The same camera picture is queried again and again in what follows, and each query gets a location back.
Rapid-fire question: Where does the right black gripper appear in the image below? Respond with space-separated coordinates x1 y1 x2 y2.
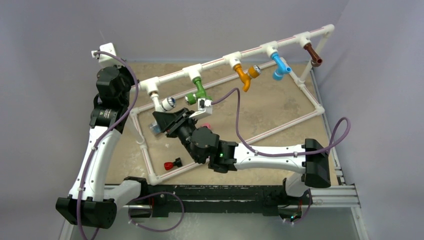
153 106 203 162

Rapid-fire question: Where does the white faucet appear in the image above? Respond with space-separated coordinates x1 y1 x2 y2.
149 91 177 112

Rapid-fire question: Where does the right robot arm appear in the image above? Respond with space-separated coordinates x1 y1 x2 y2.
152 108 331 204

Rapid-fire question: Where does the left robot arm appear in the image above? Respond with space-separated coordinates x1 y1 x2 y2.
55 65 149 229

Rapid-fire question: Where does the green faucet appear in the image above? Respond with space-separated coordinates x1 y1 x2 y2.
184 76 212 106

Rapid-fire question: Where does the pink faucet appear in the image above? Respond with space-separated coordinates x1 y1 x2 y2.
201 123 212 130

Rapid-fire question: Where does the orange faucet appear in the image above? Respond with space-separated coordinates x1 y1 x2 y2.
232 63 262 92

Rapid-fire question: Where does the blue faucet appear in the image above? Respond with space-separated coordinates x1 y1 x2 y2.
270 52 292 81

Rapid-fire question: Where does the brown faucet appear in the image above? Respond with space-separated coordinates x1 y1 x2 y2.
303 43 323 68

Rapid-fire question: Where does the white PVC pipe frame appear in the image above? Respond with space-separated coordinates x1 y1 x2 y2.
130 24 335 185

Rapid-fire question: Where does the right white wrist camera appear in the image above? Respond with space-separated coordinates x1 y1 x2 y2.
189 98 213 120

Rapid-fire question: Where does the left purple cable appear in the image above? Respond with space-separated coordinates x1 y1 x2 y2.
75 51 140 240

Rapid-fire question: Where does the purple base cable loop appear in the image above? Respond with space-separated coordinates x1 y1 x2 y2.
128 192 185 234

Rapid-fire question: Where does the black aluminium base frame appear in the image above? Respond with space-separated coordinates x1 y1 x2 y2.
122 184 360 220

